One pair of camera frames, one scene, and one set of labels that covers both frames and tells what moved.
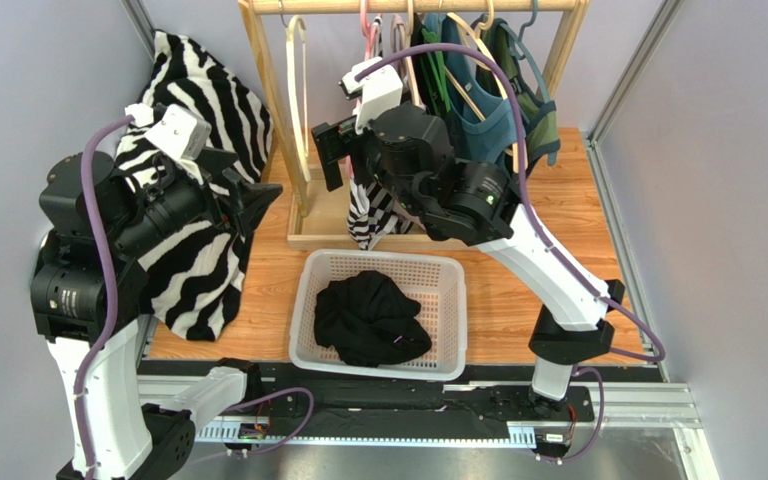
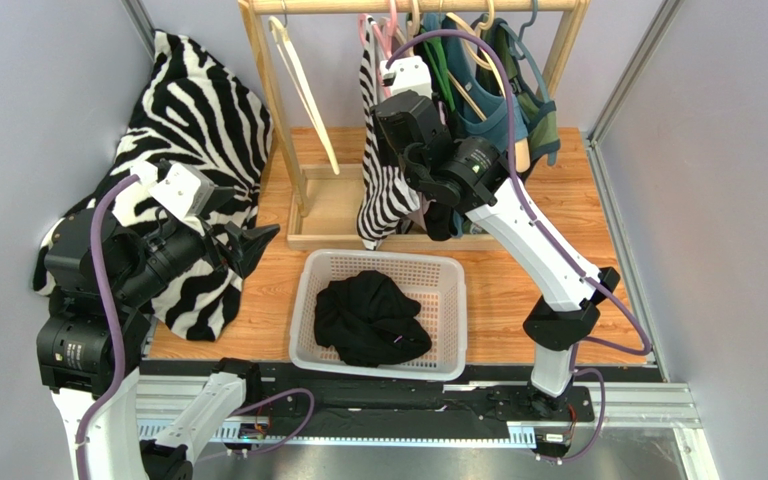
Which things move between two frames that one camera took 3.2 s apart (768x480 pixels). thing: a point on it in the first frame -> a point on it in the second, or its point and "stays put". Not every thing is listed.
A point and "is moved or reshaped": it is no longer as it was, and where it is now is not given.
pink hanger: (369, 31) -> (386, 38)
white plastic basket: (436, 281) stays put
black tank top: (368, 321) stays put
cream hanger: (306, 96) is moved or reshaped
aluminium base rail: (648, 402) stays put
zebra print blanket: (195, 275) stays put
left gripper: (246, 206) -> (245, 245)
